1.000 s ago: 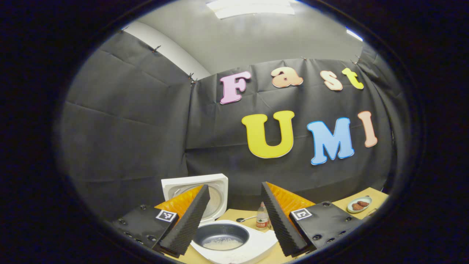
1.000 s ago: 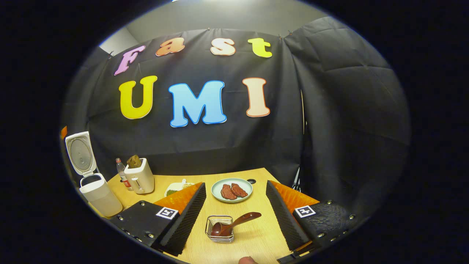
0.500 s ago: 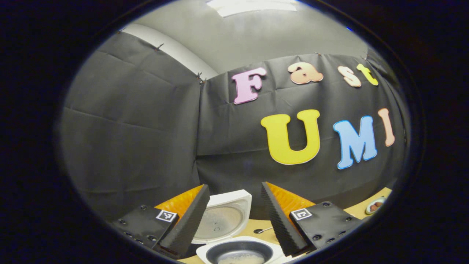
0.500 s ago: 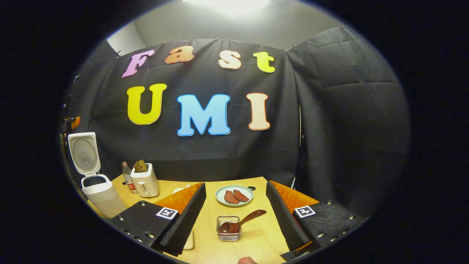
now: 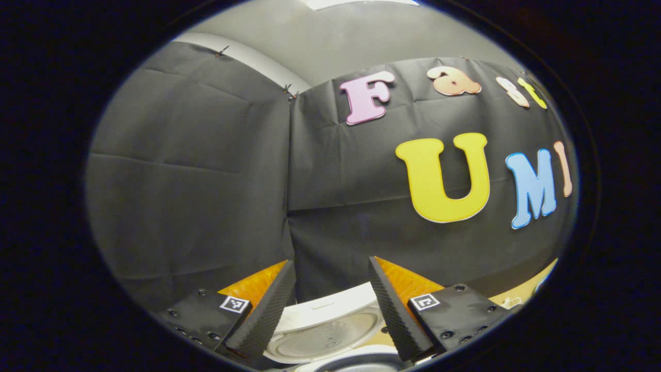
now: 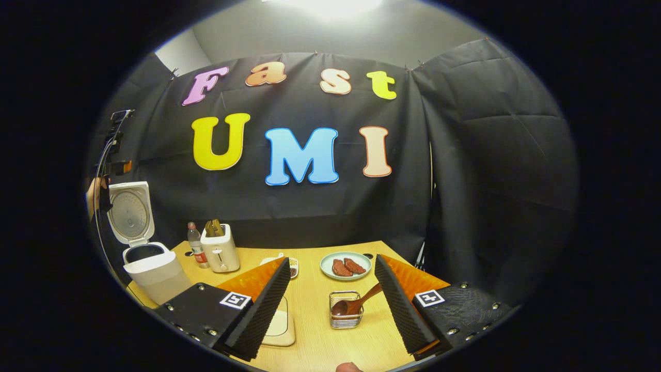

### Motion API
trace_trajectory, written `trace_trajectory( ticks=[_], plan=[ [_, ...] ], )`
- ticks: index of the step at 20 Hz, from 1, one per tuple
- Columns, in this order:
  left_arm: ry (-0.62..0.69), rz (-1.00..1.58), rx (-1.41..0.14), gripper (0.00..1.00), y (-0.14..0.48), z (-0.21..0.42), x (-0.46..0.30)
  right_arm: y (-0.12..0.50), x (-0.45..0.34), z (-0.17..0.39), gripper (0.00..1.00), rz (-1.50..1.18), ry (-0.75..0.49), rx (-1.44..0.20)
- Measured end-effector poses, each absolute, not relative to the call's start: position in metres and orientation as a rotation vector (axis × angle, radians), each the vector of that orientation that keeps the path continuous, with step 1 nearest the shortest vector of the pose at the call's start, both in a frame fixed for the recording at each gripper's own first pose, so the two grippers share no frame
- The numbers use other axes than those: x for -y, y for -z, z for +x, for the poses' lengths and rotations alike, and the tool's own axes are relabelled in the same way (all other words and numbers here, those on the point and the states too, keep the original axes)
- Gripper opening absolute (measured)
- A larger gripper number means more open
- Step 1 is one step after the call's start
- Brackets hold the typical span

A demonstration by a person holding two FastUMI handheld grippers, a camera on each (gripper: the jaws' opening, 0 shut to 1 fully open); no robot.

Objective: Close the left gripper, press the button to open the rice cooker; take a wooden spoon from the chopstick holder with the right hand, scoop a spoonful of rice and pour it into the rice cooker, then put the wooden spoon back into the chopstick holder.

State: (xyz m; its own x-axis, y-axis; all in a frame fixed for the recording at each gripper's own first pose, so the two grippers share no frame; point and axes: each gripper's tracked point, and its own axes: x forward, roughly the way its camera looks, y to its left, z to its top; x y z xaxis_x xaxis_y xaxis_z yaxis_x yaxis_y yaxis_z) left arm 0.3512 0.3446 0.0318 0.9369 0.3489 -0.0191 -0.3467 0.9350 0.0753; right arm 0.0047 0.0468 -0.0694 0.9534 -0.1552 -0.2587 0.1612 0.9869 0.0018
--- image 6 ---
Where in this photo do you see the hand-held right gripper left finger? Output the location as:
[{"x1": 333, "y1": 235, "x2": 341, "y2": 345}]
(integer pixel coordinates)
[{"x1": 155, "y1": 257, "x2": 292, "y2": 362}]

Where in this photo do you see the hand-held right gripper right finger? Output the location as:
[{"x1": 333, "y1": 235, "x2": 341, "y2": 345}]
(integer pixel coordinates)
[{"x1": 374, "y1": 254, "x2": 514, "y2": 361}]

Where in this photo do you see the brown wooden spoon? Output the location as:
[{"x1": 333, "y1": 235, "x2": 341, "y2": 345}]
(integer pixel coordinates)
[{"x1": 332, "y1": 283, "x2": 384, "y2": 317}]

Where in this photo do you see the metal wire chopstick holder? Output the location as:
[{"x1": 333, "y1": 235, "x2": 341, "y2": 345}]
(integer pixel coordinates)
[{"x1": 329, "y1": 291, "x2": 364, "y2": 330}]

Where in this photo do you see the white rice cooker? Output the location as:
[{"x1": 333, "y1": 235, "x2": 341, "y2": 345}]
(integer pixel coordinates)
[{"x1": 107, "y1": 181, "x2": 193, "y2": 305}]

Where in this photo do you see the cream square dish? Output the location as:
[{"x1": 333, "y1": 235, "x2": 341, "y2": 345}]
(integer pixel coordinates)
[{"x1": 261, "y1": 296, "x2": 296, "y2": 347}]

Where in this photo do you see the white divided dish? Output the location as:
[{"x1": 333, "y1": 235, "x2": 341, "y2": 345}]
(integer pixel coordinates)
[{"x1": 260, "y1": 253, "x2": 299, "y2": 280}]

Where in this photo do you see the white toaster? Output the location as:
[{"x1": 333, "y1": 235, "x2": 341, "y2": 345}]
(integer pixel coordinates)
[{"x1": 200, "y1": 223, "x2": 241, "y2": 273}]

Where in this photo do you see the pale green plate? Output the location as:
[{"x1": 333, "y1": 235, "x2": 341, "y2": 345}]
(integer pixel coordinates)
[{"x1": 320, "y1": 252, "x2": 372, "y2": 281}]

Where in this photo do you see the clear plastic water bottle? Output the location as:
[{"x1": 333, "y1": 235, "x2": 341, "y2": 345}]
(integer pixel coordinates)
[{"x1": 187, "y1": 222, "x2": 210, "y2": 269}]

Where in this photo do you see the large ceiling light panel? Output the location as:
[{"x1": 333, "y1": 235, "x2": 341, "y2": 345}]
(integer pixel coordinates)
[{"x1": 269, "y1": 0, "x2": 384, "y2": 19}]

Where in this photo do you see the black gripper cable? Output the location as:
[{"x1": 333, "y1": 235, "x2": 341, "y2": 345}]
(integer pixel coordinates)
[{"x1": 92, "y1": 127, "x2": 131, "y2": 292}]

